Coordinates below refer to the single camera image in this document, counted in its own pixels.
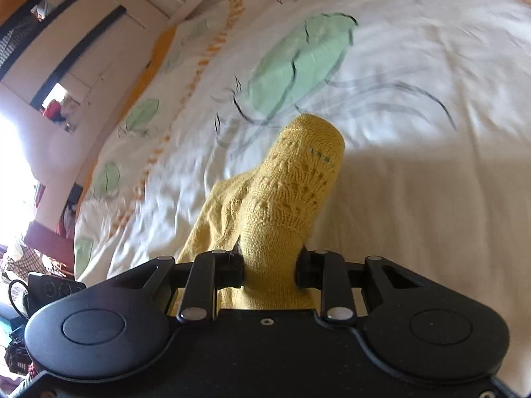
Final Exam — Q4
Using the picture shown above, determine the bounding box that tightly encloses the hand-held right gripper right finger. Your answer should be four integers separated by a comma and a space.
294, 245, 424, 323

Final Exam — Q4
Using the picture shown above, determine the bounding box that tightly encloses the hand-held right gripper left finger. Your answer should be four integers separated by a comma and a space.
110, 244, 245, 323

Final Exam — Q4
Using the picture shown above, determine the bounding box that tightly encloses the yellow knit garment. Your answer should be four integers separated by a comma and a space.
166, 113, 346, 318

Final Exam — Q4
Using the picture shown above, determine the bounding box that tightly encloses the white leaf-print duvet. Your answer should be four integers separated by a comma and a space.
74, 0, 531, 382

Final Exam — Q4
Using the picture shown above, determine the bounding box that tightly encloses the black electronic box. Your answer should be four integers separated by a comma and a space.
26, 271, 88, 321

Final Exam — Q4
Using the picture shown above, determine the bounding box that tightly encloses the checkered cloth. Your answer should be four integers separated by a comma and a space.
0, 232, 63, 279

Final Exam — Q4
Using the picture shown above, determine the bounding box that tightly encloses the orange bed sheet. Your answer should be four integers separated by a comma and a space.
83, 25, 178, 204

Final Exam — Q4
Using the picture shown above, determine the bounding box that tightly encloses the red toy figure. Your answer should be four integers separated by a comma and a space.
41, 84, 80, 134

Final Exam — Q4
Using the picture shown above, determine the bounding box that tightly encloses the black cable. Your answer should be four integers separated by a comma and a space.
7, 279, 31, 320

